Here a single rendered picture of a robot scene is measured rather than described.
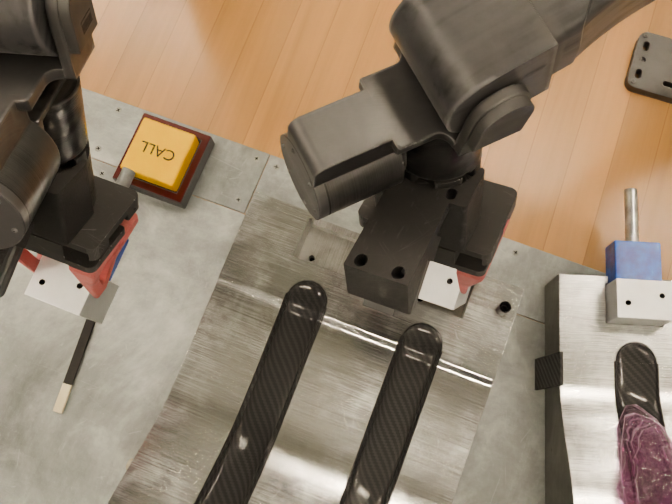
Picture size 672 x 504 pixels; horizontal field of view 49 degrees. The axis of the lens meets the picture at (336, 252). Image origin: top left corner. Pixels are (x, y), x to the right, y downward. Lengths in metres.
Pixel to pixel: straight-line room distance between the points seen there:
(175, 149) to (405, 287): 0.40
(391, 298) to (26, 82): 0.25
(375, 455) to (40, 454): 0.33
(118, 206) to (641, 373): 0.48
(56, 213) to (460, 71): 0.28
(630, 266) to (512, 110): 0.36
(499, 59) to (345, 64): 0.47
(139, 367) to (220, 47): 0.36
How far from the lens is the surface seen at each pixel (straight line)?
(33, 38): 0.45
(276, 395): 0.66
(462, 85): 0.39
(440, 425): 0.66
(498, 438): 0.75
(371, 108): 0.43
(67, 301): 0.63
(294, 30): 0.87
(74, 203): 0.53
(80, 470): 0.78
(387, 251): 0.46
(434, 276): 0.61
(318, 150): 0.42
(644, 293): 0.72
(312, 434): 0.66
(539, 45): 0.39
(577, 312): 0.72
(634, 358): 0.74
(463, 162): 0.48
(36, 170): 0.46
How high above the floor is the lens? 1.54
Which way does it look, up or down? 75 degrees down
